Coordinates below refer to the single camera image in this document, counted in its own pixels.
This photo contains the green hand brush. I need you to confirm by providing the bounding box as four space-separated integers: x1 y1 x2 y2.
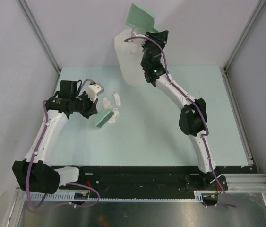
94 109 114 128

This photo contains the green plastic dustpan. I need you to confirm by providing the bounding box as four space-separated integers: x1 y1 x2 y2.
125 3 159 35

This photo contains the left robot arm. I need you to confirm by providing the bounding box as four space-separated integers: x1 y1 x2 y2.
12 79 104 194

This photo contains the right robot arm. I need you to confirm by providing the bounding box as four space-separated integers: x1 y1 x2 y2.
141 31 224 191

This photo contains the white faceted waste bin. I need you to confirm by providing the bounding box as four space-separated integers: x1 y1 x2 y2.
114 29 146 87

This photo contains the crumpled paper scrap upper left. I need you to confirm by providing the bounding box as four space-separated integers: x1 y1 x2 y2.
102 97 114 110

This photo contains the crumpled paper scrap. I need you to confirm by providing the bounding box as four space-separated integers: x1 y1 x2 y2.
102 97 114 110
108 108 119 124
113 92 121 106

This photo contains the crumpled paper scrap lower left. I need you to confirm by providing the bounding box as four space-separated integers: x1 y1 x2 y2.
108 108 119 124

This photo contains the crumpled paper scrap middle left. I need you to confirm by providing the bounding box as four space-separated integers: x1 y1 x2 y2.
113 92 121 106

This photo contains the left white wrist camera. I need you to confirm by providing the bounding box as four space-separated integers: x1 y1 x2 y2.
86 83 104 102

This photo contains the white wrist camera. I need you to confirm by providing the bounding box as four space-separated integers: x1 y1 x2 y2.
124 28 146 46
86 83 104 102

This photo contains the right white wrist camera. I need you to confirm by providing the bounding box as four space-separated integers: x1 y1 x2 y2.
124 28 146 46

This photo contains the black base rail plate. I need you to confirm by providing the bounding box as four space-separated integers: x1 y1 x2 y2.
30 165 258 199

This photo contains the grey slotted cable duct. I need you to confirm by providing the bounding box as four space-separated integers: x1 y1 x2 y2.
24 190 221 203

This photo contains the left aluminium frame post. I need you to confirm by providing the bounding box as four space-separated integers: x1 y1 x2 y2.
17 0 61 75

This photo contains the aluminium frame post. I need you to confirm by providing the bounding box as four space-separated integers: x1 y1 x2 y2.
223 0 266 72
17 0 61 75

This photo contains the right aluminium frame post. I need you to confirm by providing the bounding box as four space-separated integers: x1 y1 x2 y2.
223 0 266 72

